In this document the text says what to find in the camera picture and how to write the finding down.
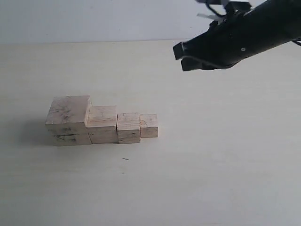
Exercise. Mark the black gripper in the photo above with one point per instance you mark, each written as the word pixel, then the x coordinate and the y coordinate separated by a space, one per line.
pixel 242 36

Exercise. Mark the smallest wooden cube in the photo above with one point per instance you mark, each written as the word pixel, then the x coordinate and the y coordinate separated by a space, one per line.
pixel 148 125

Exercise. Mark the medium small wooden cube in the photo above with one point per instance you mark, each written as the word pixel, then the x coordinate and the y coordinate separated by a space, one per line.
pixel 128 128

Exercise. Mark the second largest wooden cube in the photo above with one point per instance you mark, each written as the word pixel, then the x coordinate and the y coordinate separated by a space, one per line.
pixel 102 124

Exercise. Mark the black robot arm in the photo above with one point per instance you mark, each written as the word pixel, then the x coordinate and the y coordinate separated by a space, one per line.
pixel 294 20

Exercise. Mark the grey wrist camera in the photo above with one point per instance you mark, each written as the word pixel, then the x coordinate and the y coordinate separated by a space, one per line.
pixel 228 5

